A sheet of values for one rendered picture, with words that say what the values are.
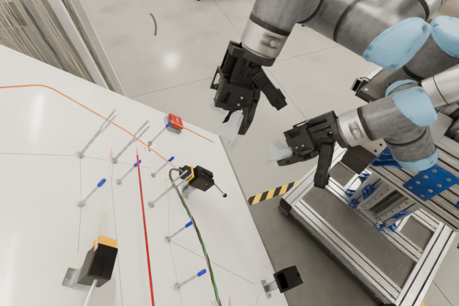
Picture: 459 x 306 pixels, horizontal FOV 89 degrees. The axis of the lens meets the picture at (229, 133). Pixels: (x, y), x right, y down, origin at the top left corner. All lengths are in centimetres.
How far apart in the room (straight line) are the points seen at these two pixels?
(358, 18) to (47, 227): 58
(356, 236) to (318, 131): 123
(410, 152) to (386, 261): 123
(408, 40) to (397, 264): 151
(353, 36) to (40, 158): 58
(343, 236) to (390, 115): 125
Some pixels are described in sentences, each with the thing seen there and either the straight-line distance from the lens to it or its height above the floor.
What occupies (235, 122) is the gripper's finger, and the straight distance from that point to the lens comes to 47.
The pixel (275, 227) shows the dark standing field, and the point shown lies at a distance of 181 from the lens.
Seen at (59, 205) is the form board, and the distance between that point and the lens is 51.
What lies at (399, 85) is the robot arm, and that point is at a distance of 71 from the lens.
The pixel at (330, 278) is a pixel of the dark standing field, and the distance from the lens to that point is 183.
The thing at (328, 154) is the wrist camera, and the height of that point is 127.
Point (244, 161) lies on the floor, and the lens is 200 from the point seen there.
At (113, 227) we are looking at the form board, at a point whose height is 125.
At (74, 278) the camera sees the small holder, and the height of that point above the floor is 130.
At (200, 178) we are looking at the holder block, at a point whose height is 117.
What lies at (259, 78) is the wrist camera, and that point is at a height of 143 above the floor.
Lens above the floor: 171
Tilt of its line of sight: 53 degrees down
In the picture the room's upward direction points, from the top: straight up
